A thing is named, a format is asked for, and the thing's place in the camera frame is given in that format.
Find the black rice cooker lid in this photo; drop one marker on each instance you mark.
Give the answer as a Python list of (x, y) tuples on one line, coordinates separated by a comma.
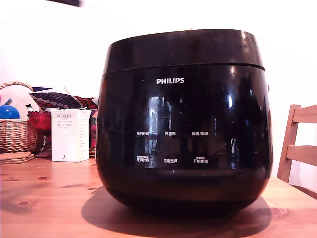
[(183, 49)]

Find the black Philips rice cooker body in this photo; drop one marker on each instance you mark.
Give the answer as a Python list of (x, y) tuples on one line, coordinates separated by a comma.
[(183, 119)]

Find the dark patterned cushion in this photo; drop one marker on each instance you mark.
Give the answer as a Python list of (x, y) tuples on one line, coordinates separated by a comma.
[(62, 99)]

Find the white soft cloth bundle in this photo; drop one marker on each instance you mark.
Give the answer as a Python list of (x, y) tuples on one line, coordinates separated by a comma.
[(17, 98)]

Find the blue ball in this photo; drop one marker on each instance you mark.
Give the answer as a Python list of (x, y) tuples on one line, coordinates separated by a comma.
[(8, 112)]

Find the white Porlex carton box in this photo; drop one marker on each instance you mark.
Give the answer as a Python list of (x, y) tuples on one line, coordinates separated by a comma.
[(65, 135)]

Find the woven wicker basket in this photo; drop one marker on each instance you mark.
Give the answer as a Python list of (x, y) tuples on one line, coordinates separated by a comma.
[(15, 136)]

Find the stack of cork coasters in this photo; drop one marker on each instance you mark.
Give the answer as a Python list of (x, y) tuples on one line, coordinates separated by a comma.
[(15, 158)]

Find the light wooden chair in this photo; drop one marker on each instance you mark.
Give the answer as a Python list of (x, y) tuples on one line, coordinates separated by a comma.
[(294, 146)]

